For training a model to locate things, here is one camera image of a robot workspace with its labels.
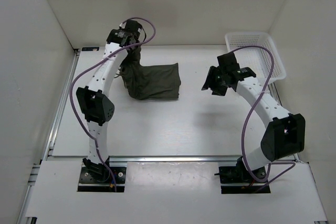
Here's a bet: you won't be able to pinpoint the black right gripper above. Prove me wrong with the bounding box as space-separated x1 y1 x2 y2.
202 66 228 97

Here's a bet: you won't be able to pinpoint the olive green shorts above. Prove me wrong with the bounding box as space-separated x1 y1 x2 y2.
119 47 181 101

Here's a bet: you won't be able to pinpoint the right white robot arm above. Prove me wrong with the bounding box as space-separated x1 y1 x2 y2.
202 66 306 182

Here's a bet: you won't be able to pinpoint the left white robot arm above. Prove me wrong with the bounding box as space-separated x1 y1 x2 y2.
76 27 143 182

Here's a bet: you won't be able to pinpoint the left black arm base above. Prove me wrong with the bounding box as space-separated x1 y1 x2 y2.
77 158 127 193

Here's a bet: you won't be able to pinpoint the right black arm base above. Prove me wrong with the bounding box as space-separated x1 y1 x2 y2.
214 157 271 195

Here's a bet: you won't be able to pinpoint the black corner label plate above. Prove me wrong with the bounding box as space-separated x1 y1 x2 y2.
81 47 100 51

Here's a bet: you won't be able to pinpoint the white perforated plastic basket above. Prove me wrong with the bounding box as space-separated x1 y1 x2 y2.
225 31 287 84

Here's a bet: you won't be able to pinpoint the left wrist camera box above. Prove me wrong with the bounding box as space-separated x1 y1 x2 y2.
119 19 142 33

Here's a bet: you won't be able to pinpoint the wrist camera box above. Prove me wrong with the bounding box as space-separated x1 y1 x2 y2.
119 19 142 33
217 52 240 72

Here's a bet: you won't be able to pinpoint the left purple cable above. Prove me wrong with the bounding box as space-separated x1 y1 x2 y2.
70 17 157 190

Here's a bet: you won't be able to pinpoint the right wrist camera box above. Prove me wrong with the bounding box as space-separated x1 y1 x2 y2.
217 52 240 72

